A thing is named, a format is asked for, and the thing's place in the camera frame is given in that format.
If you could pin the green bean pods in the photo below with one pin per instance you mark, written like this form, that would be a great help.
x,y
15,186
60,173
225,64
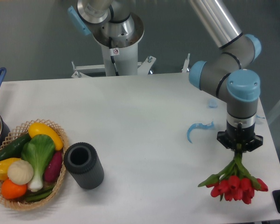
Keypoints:
x,y
40,195

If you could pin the woven wicker basket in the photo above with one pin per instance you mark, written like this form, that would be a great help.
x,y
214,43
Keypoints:
x,y
21,204

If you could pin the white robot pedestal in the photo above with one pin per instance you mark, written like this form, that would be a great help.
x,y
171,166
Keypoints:
x,y
119,47

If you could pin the red tulip bouquet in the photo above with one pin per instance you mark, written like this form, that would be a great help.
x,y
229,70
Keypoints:
x,y
234,181

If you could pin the orange fruit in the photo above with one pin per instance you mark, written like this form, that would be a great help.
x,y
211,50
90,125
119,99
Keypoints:
x,y
10,190

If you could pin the purple sweet potato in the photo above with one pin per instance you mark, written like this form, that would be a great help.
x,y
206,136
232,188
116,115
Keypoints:
x,y
53,169

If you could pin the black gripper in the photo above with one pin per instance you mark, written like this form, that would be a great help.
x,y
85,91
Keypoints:
x,y
245,136

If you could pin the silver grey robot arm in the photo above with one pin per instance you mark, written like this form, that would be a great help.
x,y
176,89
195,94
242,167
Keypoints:
x,y
227,78

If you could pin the green bok choy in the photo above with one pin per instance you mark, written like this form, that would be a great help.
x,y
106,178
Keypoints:
x,y
38,152

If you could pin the yellow bell pepper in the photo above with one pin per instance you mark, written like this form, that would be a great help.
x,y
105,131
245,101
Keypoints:
x,y
4,165

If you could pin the light blue ribbon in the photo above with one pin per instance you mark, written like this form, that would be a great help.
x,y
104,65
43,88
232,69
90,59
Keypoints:
x,y
212,103

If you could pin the dark green cucumber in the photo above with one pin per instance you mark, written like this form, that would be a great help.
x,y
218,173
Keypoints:
x,y
14,148

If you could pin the cream white garlic bulb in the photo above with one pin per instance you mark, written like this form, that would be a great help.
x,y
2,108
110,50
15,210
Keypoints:
x,y
20,172

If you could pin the dark grey ribbed vase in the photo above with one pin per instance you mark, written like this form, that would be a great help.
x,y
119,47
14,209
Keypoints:
x,y
82,162

